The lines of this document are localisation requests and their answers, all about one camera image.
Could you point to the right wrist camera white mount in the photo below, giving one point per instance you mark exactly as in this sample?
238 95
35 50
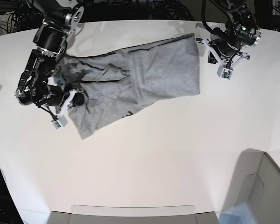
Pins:
60 121

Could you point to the grey bin right front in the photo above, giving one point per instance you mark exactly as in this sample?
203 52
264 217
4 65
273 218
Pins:
255 200

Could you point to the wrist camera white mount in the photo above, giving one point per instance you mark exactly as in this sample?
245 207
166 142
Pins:
224 70
60 121

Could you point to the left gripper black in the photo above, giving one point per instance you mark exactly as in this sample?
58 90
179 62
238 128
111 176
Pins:
224 50

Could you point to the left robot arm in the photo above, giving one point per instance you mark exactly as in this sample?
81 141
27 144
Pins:
241 30

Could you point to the grey tray front centre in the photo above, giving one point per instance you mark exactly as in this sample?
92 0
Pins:
82 214

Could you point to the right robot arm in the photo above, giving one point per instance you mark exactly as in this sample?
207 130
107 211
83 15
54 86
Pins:
61 18

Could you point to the grey T-shirt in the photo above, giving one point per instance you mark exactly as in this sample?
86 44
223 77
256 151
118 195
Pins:
123 82

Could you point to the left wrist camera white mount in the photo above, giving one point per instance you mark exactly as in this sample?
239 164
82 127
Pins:
224 70

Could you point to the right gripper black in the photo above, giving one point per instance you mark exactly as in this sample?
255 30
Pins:
58 95

